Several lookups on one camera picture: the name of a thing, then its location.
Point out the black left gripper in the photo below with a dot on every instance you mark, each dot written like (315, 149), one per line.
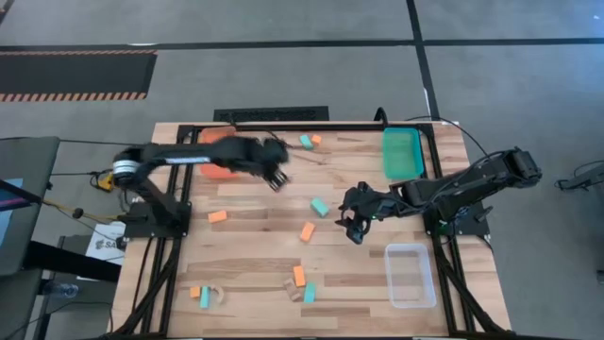
(259, 153)

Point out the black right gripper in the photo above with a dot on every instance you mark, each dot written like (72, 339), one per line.
(370, 203)

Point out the teal rectangular block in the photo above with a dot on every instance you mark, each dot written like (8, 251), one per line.
(205, 297)
(319, 207)
(309, 293)
(307, 142)

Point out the long orange block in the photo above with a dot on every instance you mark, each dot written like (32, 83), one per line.
(299, 276)
(217, 216)
(307, 232)

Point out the small orange block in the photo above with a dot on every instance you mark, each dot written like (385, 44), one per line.
(316, 139)
(195, 292)

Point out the natural wood arch block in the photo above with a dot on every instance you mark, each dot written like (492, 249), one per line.
(219, 293)

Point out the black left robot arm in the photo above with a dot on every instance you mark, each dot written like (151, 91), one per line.
(160, 156)

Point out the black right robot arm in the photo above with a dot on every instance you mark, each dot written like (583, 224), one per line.
(472, 189)

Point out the orange plastic bin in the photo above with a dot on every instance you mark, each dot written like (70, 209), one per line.
(214, 172)

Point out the black perforated floor grate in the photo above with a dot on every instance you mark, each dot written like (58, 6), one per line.
(271, 113)

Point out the green plastic bin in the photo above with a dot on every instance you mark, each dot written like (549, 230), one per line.
(402, 153)

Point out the clear plastic bin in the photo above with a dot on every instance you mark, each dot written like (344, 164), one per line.
(409, 276)

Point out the yellow black clamp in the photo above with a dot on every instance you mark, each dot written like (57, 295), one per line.
(106, 181)

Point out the white printed paper sheet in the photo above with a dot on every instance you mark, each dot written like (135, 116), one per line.
(106, 245)

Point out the black side table beam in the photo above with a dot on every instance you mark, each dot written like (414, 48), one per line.
(71, 262)

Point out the black hazard-striped floor mat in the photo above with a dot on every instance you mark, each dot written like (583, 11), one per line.
(71, 73)

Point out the grey stand leg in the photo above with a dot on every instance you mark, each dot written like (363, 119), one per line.
(582, 179)

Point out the clear water bottle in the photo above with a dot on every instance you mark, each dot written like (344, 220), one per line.
(61, 289)

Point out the dark grey side table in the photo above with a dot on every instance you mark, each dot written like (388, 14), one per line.
(33, 160)

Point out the black aluminium table frame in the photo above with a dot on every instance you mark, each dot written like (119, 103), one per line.
(330, 127)

